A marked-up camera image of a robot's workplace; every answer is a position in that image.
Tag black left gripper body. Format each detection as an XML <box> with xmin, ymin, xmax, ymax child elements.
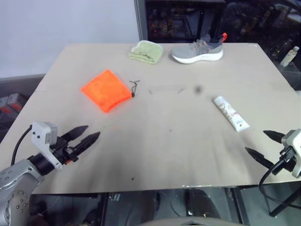
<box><xmin>48</xmin><ymin>136</ymin><xmax>79</xmax><ymax>166</ymax></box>

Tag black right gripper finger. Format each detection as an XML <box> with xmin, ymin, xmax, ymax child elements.
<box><xmin>263</xmin><ymin>130</ymin><xmax>286</xmax><ymax>144</ymax></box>
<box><xmin>245</xmin><ymin>147</ymin><xmax>275</xmax><ymax>170</ymax></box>

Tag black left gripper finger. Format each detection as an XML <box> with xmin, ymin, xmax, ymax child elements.
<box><xmin>71</xmin><ymin>131</ymin><xmax>101</xmax><ymax>157</ymax></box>
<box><xmin>61</xmin><ymin>125</ymin><xmax>89</xmax><ymax>143</ymax></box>

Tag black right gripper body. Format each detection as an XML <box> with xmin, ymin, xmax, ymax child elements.
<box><xmin>272</xmin><ymin>147</ymin><xmax>295</xmax><ymax>176</ymax></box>

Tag white Dove tube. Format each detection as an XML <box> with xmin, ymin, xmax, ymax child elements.
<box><xmin>212</xmin><ymin>95</ymin><xmax>250</xmax><ymax>132</ymax></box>

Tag grey boxes with red labels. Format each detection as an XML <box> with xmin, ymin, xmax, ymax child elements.
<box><xmin>0</xmin><ymin>93</ymin><xmax>28</xmax><ymax>128</ymax></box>

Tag small white bottle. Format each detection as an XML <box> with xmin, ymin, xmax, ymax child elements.
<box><xmin>279</xmin><ymin>46</ymin><xmax>300</xmax><ymax>68</ymax></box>

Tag green folded towel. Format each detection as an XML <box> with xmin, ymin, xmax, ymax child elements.
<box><xmin>128</xmin><ymin>40</ymin><xmax>164</xmax><ymax>65</ymax></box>

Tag grey sneaker with white sole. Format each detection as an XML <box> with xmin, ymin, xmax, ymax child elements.
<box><xmin>171</xmin><ymin>32</ymin><xmax>228</xmax><ymax>65</ymax></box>

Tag dark equipment rack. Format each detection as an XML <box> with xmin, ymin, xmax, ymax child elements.
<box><xmin>135</xmin><ymin>0</ymin><xmax>301</xmax><ymax>44</ymax></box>

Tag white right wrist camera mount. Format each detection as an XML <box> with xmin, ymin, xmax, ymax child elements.
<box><xmin>281</xmin><ymin>129</ymin><xmax>301</xmax><ymax>178</ymax></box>

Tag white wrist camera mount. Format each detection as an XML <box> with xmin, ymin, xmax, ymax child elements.
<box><xmin>281</xmin><ymin>129</ymin><xmax>301</xmax><ymax>178</ymax></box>
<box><xmin>31</xmin><ymin>121</ymin><xmax>63</xmax><ymax>170</ymax></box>

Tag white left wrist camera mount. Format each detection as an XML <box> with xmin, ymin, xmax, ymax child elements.
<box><xmin>31</xmin><ymin>121</ymin><xmax>63</xmax><ymax>170</ymax></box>

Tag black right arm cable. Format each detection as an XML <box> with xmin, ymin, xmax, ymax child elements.
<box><xmin>259</xmin><ymin>155</ymin><xmax>301</xmax><ymax>209</ymax></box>

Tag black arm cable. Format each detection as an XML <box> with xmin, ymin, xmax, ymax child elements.
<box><xmin>259</xmin><ymin>155</ymin><xmax>301</xmax><ymax>209</ymax></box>
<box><xmin>10</xmin><ymin>125</ymin><xmax>33</xmax><ymax>166</ymax></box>

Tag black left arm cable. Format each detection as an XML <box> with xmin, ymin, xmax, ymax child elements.
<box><xmin>10</xmin><ymin>125</ymin><xmax>33</xmax><ymax>166</ymax></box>

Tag orange drawstring pouch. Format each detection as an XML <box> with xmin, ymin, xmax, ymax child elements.
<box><xmin>80</xmin><ymin>68</ymin><xmax>142</xmax><ymax>114</ymax></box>

